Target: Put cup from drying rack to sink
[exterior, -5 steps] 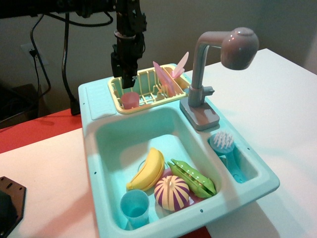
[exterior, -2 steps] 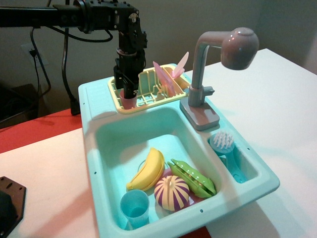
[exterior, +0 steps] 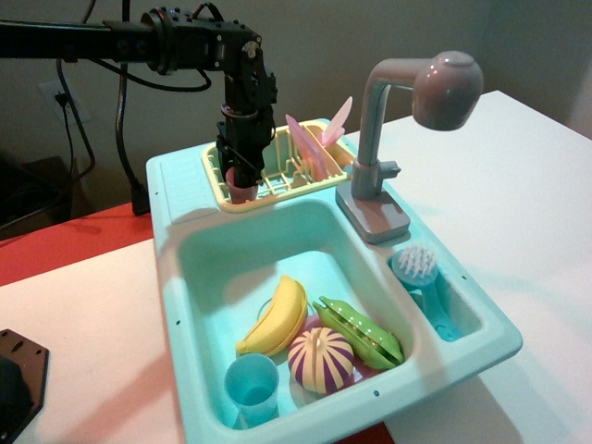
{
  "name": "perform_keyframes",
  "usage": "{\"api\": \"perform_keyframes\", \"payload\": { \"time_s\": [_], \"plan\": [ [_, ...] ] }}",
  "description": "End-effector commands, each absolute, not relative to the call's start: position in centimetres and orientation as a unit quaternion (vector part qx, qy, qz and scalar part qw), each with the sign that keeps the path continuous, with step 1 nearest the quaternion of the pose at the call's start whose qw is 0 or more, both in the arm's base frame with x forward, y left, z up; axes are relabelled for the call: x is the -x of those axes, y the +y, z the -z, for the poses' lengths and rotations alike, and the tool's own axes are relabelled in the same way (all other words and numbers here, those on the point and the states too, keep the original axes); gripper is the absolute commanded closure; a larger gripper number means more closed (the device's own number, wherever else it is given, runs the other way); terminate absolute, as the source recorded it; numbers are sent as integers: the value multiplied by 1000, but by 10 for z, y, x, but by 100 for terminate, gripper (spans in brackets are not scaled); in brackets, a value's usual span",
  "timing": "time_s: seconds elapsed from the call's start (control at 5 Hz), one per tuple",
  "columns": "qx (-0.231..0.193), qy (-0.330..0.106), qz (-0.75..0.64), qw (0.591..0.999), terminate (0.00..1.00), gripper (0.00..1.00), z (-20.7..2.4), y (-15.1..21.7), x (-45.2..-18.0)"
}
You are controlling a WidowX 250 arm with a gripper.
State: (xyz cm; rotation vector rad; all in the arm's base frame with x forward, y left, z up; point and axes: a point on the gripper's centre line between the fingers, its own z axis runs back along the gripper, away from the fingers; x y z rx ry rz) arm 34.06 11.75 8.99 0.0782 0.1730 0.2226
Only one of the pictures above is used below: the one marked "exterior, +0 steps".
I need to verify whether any green toy pea pod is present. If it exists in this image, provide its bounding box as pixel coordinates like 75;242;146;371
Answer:
313;296;405;370

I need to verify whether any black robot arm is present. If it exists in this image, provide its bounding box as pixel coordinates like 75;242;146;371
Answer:
1;4;278;188

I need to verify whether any yellow drying rack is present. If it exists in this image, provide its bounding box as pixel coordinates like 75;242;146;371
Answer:
202;126;355;213

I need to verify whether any black flexible gooseneck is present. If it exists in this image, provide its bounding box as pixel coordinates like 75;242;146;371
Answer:
114;0;152;216

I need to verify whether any blue plastic cup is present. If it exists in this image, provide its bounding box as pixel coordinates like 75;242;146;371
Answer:
224;353;279;426

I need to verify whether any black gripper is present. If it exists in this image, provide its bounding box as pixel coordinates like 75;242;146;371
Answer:
216;106;276;188

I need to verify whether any pink plastic cup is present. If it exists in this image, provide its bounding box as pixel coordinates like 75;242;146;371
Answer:
225;167;258;204

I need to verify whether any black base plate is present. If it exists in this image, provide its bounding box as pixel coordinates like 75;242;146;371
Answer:
1;328;49;443

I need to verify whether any teal toy sink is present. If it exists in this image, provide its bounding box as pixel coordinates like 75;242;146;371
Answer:
146;143;523;443

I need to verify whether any pink plate in rack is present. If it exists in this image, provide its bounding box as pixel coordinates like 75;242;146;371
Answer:
285;115;328;181

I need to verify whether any teal dish brush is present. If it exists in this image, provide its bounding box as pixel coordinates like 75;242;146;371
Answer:
390;244;461;342

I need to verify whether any red cloth mat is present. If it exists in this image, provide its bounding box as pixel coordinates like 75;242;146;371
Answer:
1;203;153;286

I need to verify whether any yellow toy banana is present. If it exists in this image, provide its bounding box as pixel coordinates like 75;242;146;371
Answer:
235;275;308;357

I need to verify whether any grey toy faucet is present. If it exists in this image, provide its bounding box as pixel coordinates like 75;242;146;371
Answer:
336;51;484;244

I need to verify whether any black power cable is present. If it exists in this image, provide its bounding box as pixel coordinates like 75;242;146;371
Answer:
0;57;97;232

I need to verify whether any purple striped toy onion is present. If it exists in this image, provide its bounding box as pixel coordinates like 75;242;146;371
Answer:
288;327;354;395

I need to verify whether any white wall outlet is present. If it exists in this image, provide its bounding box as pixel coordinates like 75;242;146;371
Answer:
38;80;92;126

